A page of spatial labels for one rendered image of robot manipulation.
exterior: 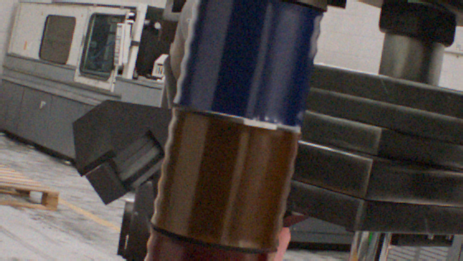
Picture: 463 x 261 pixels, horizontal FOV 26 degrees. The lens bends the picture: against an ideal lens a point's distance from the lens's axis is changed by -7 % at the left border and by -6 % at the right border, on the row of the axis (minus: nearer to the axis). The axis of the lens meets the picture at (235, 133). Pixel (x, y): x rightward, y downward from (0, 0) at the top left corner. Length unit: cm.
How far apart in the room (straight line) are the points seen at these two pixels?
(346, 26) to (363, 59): 43
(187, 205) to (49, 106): 1052
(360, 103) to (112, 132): 17
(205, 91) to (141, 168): 36
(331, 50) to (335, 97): 973
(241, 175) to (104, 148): 36
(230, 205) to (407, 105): 26
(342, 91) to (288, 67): 28
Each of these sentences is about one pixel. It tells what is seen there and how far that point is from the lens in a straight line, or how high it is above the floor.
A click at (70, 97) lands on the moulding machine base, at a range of 1033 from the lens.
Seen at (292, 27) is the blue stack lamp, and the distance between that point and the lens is 28.
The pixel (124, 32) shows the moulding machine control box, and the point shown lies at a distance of 941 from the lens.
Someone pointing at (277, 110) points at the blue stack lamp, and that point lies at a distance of 28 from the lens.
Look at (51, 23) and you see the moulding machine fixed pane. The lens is 1119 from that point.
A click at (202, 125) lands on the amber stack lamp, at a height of 115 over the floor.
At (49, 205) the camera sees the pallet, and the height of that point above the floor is 4.
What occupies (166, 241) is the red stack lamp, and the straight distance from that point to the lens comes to 29.
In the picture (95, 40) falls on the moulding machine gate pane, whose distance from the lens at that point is 1010.
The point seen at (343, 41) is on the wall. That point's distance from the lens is 1019.
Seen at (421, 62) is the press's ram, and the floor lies 120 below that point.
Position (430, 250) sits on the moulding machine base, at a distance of 643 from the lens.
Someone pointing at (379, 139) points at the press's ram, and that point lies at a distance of 53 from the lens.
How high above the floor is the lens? 117
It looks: 3 degrees down
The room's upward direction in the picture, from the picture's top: 11 degrees clockwise
